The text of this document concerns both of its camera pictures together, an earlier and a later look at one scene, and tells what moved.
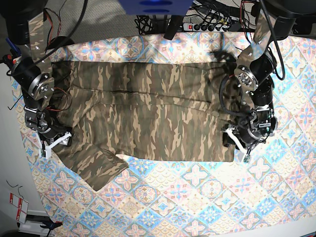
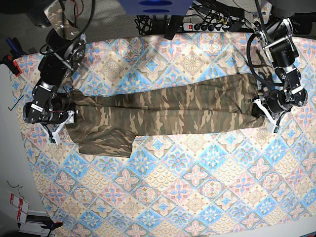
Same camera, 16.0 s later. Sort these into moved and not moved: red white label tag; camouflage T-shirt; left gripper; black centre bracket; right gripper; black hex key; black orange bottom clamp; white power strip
Moved: camouflage T-shirt; right gripper; left gripper
Not moved: black centre bracket; black orange bottom clamp; red white label tag; white power strip; black hex key
